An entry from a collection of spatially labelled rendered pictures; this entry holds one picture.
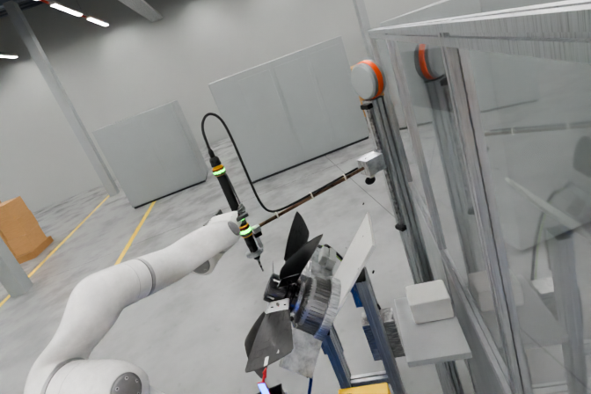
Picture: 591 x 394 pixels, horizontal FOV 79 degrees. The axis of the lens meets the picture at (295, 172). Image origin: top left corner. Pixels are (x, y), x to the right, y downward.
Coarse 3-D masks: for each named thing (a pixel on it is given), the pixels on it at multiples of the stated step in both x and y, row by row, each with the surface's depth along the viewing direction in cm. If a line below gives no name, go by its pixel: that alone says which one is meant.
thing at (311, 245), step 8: (312, 240) 135; (304, 248) 135; (312, 248) 141; (296, 256) 135; (304, 256) 141; (288, 264) 135; (296, 264) 142; (304, 264) 146; (280, 272) 135; (288, 272) 143; (296, 272) 147
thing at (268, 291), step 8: (272, 280) 151; (280, 280) 152; (272, 288) 149; (280, 288) 150; (288, 288) 152; (296, 288) 150; (264, 296) 150; (272, 296) 149; (280, 296) 149; (288, 296) 151; (296, 296) 148
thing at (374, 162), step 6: (378, 150) 157; (366, 156) 158; (372, 156) 155; (378, 156) 154; (360, 162) 156; (366, 162) 152; (372, 162) 153; (378, 162) 155; (384, 162) 156; (366, 168) 154; (372, 168) 154; (378, 168) 155; (384, 168) 157; (366, 174) 156; (372, 174) 154
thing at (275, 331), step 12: (276, 312) 142; (288, 312) 140; (264, 324) 140; (276, 324) 137; (288, 324) 135; (264, 336) 135; (276, 336) 132; (288, 336) 129; (252, 348) 134; (264, 348) 130; (276, 348) 127; (288, 348) 123; (252, 360) 130; (264, 360) 126; (276, 360) 122
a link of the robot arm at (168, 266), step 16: (208, 224) 96; (224, 224) 98; (192, 240) 91; (208, 240) 92; (224, 240) 95; (144, 256) 82; (160, 256) 84; (176, 256) 87; (192, 256) 89; (208, 256) 91; (160, 272) 81; (176, 272) 85; (160, 288) 82
